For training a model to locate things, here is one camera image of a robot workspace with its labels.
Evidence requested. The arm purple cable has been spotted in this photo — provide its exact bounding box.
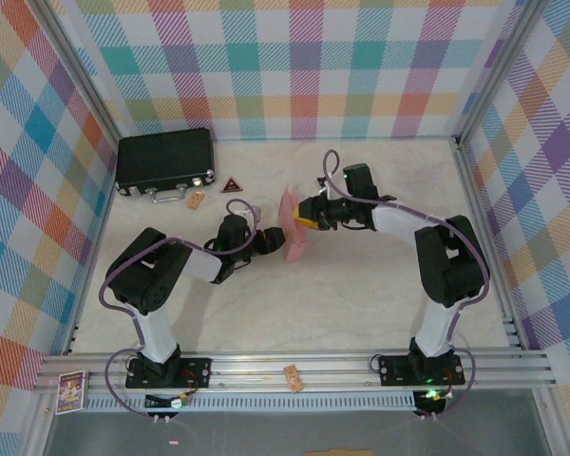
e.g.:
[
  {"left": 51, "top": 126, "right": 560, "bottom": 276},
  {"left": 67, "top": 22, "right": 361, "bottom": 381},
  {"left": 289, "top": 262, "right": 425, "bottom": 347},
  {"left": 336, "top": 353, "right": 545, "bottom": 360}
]
[
  {"left": 322, "top": 149, "right": 490, "bottom": 419},
  {"left": 98, "top": 199, "right": 262, "bottom": 422}
]

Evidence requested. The pink paper box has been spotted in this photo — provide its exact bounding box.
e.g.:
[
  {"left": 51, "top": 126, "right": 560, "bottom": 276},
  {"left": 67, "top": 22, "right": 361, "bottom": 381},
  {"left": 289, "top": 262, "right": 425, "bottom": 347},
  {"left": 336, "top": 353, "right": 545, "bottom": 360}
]
[{"left": 277, "top": 185, "right": 310, "bottom": 262}]

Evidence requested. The black carrying case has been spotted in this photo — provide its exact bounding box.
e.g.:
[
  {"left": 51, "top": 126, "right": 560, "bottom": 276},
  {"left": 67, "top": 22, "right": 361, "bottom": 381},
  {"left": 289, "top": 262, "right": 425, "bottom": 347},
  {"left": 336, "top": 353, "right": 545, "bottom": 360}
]
[{"left": 114, "top": 127, "right": 219, "bottom": 204}]

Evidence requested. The orange printed wooden block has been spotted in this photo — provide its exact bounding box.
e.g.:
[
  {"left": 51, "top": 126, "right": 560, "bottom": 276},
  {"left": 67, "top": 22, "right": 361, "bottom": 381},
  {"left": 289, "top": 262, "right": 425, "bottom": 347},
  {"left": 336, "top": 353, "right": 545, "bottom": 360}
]
[{"left": 283, "top": 364, "right": 304, "bottom": 394}]

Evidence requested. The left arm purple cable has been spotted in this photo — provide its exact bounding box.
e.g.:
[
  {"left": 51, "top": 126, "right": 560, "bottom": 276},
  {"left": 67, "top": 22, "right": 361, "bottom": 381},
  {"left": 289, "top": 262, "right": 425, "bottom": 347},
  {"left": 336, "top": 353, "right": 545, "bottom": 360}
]
[{"left": 98, "top": 199, "right": 262, "bottom": 422}]

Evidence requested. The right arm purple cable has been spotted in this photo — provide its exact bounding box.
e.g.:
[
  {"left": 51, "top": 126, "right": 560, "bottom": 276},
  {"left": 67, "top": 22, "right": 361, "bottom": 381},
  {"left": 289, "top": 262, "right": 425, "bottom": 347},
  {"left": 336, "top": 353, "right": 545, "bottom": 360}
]
[{"left": 322, "top": 149, "right": 490, "bottom": 419}]

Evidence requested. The brown cardboard piece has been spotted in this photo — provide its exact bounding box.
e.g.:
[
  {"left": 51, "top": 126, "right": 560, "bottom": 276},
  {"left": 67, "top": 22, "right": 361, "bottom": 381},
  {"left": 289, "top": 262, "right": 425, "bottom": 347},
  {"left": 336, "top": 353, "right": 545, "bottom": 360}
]
[{"left": 305, "top": 448, "right": 375, "bottom": 456}]

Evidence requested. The aluminium mounting rail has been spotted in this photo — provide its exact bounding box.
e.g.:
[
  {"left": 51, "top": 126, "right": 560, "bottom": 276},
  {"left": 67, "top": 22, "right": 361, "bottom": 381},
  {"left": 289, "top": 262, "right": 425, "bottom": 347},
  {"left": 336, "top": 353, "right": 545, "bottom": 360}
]
[{"left": 31, "top": 351, "right": 557, "bottom": 395}]

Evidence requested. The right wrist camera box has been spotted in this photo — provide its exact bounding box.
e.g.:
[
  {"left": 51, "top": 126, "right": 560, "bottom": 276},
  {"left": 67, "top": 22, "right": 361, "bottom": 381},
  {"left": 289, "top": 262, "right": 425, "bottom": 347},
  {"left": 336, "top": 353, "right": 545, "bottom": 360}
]
[{"left": 315, "top": 174, "right": 336, "bottom": 200}]

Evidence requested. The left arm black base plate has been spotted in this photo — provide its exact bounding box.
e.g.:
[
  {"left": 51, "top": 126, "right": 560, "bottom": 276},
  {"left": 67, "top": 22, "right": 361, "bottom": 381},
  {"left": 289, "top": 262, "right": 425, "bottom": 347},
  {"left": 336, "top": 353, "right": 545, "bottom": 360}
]
[{"left": 124, "top": 355, "right": 214, "bottom": 390}]

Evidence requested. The slotted grey cable duct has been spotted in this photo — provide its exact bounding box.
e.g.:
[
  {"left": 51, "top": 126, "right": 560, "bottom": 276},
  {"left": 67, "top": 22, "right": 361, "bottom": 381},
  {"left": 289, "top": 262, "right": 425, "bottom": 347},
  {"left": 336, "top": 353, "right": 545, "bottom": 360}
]
[{"left": 83, "top": 392, "right": 419, "bottom": 412}]

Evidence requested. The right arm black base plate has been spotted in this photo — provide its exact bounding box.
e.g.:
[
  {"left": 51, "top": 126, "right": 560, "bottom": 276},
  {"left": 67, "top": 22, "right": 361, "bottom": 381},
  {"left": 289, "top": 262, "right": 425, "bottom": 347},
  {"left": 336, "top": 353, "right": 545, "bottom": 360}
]
[{"left": 377, "top": 353, "right": 466, "bottom": 387}]

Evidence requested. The aluminium side rail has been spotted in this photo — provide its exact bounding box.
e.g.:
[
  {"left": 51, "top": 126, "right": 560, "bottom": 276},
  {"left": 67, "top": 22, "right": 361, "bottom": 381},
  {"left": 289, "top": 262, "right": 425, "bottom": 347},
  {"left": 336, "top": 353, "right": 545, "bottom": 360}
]
[
  {"left": 452, "top": 136, "right": 528, "bottom": 352},
  {"left": 61, "top": 137, "right": 123, "bottom": 355}
]

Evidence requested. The colourful printed card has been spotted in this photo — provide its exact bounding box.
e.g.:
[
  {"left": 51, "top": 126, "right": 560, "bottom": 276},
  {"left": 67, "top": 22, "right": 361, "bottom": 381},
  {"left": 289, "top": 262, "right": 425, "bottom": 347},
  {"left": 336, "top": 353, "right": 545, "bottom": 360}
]
[{"left": 55, "top": 371, "right": 87, "bottom": 416}]

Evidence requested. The black wiring connector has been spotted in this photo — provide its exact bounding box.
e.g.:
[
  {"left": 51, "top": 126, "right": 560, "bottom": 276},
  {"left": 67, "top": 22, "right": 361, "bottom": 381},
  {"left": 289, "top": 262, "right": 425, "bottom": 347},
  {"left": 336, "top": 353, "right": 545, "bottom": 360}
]
[
  {"left": 413, "top": 388, "right": 455, "bottom": 415},
  {"left": 144, "top": 392, "right": 194, "bottom": 410}
]

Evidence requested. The aluminium frame post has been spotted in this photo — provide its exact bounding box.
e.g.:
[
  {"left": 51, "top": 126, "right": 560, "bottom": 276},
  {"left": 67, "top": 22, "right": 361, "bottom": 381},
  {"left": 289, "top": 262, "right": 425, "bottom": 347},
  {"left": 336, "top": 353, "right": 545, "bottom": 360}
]
[
  {"left": 453, "top": 0, "right": 552, "bottom": 143},
  {"left": 28, "top": 0, "right": 124, "bottom": 143}
]

